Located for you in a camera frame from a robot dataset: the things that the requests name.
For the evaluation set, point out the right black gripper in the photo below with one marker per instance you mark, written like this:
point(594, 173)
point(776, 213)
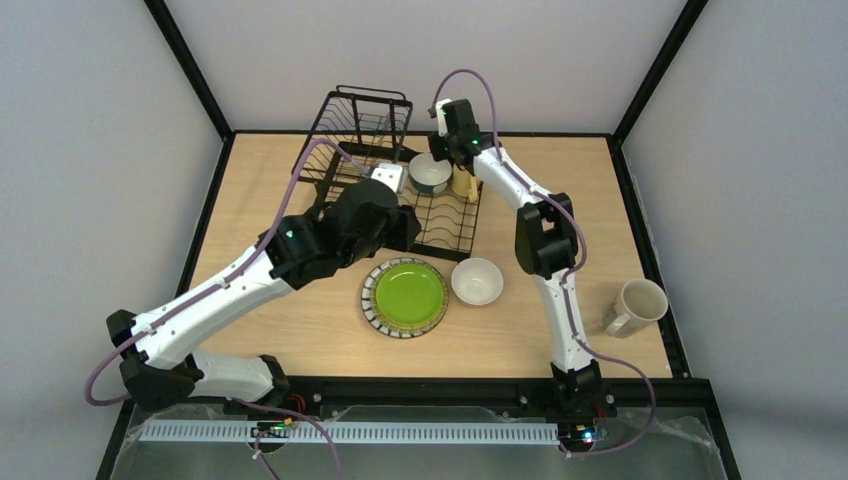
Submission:
point(461, 153)

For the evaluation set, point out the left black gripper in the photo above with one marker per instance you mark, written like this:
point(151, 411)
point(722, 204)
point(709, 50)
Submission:
point(404, 229)

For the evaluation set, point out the yellow mug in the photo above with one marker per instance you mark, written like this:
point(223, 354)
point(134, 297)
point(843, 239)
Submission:
point(465, 184)

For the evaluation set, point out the teal patterned white bowl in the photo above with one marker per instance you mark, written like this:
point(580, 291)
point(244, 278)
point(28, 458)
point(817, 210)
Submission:
point(429, 176)

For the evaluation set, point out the plain white bowl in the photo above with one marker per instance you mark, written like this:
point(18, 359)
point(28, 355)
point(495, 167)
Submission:
point(477, 281)

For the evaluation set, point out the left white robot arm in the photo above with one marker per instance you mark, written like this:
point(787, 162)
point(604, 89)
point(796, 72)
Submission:
point(162, 364)

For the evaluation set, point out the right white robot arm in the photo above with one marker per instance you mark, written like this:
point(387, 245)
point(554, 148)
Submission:
point(546, 245)

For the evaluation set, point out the green plate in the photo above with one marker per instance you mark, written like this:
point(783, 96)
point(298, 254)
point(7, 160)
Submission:
point(410, 295)

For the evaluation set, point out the blue striped white plate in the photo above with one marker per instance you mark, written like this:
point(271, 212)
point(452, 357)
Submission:
point(368, 305)

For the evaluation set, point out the beige mug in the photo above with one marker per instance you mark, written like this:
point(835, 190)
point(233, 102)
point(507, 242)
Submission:
point(638, 304)

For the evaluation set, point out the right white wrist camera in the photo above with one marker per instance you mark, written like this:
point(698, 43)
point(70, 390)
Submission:
point(438, 108)

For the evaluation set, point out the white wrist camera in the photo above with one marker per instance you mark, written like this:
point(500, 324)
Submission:
point(438, 108)
point(391, 174)

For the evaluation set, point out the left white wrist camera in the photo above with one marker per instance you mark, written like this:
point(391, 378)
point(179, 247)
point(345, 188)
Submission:
point(391, 174)

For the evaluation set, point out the black wire dish rack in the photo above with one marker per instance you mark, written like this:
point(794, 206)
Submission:
point(371, 125)

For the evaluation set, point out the white slotted cable duct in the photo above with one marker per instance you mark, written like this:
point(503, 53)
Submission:
point(231, 431)

